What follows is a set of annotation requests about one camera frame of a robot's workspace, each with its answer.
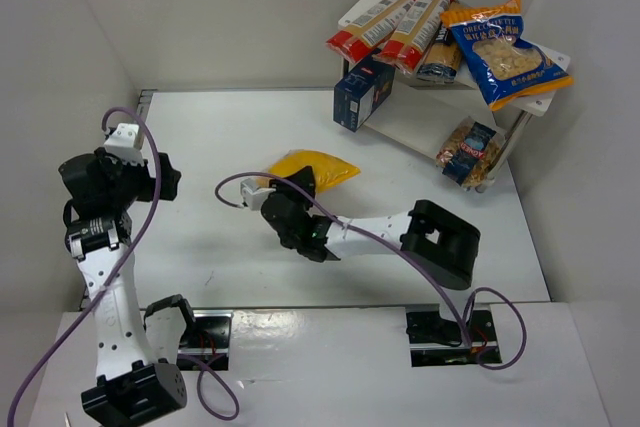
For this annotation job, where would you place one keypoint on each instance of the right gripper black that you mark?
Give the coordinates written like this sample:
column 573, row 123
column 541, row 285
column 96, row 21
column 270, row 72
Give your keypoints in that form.
column 298, row 183

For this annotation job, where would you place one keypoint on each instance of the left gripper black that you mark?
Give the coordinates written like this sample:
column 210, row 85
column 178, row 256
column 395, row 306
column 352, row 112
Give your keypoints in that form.
column 163, row 177

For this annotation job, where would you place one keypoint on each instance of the yellow pasta bag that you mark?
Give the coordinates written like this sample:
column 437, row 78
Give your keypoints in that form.
column 329, row 170

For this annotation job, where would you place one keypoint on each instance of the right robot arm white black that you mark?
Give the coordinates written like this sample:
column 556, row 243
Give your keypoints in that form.
column 440, row 244

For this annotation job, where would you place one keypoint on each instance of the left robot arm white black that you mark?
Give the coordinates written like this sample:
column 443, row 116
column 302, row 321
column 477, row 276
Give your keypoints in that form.
column 137, row 378

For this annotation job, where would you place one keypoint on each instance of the dark blue pasta box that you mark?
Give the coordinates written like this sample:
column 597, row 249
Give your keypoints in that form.
column 361, row 92

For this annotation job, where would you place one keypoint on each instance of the white two-tier shelf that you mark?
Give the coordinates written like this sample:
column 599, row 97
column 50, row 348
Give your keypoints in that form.
column 421, row 115

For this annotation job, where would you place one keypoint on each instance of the blue clear pasta bag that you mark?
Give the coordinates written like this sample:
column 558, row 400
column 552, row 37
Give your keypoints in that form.
column 469, row 152

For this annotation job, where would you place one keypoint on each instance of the left red spaghetti pack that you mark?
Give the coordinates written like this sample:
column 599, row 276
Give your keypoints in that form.
column 368, row 30

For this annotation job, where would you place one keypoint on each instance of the red spaghetti pack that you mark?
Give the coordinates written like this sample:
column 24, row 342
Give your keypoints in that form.
column 368, row 30
column 413, row 35

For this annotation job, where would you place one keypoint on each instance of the right red spaghetti pack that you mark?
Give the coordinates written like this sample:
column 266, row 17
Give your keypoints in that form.
column 413, row 35

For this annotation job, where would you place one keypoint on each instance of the dark blue spaghetti pack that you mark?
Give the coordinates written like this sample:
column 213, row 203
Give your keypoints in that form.
column 442, row 60

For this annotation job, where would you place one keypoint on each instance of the blue orange orecchiette bag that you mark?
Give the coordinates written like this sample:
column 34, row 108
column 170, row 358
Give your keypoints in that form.
column 503, row 64

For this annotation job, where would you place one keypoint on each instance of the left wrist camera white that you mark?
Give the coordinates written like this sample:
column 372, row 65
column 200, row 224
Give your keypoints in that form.
column 121, row 143

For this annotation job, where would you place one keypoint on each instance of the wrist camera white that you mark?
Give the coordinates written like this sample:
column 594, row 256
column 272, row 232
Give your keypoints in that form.
column 253, row 195
column 121, row 143

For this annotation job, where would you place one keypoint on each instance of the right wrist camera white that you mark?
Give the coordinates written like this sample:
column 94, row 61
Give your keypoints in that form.
column 253, row 195

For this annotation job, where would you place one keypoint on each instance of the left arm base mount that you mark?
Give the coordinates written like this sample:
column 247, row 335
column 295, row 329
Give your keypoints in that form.
column 209, row 340

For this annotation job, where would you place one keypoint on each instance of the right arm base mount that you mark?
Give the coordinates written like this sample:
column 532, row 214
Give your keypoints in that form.
column 435, row 342

